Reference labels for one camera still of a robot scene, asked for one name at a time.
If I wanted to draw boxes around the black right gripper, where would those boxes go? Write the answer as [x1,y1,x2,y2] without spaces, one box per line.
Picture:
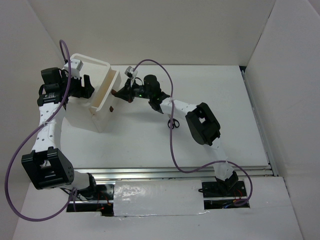
[115,78,153,103]

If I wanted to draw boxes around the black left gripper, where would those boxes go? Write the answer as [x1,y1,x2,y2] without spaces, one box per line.
[60,71,95,100]

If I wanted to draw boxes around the white drawer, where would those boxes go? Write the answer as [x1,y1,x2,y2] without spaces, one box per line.
[89,70,121,117]

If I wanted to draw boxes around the white drawer cabinet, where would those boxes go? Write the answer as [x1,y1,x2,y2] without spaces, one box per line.
[65,53,118,133]

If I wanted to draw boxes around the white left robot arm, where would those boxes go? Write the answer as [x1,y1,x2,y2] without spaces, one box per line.
[21,67,99,200]

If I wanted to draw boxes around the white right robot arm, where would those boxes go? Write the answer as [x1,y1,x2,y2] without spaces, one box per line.
[111,74,239,196]

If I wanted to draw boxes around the white foam cover panel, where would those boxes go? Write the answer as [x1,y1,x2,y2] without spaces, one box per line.
[113,180,205,217]

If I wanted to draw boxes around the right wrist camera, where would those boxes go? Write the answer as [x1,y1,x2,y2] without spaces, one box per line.
[124,66,138,85]

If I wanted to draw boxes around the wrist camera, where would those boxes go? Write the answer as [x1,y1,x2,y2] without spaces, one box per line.
[63,58,83,79]
[124,66,138,85]

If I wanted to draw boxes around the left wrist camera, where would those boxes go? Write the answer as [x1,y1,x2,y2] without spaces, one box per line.
[63,58,83,79]

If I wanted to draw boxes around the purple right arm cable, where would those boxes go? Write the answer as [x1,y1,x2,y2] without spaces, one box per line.
[132,59,253,206]

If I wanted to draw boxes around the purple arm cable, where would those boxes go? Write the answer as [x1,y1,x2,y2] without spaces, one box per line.
[132,59,253,206]
[4,39,78,222]

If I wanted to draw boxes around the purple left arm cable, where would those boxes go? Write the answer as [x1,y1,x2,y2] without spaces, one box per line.
[4,39,78,222]

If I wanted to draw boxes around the black handled scissors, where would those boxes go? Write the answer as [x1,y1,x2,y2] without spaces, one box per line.
[167,118,180,129]

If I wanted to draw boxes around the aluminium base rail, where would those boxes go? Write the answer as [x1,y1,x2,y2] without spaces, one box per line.
[72,166,275,182]

